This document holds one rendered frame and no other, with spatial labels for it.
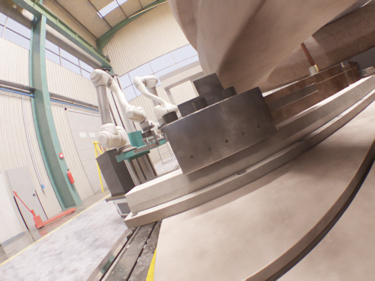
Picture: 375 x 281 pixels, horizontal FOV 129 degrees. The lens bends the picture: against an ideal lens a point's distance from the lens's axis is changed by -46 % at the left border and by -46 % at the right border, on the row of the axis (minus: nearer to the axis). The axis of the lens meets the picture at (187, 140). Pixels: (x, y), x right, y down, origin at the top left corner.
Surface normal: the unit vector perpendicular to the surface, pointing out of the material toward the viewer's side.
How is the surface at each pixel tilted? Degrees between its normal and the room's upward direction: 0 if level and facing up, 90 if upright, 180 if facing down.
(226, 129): 90
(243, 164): 90
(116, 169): 90
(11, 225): 90
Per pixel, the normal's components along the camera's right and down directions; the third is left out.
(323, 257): -0.40, -0.91
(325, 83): -0.38, 0.16
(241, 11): -0.91, 0.40
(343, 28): -0.70, 0.31
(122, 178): 0.78, -0.34
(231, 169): -0.03, 0.01
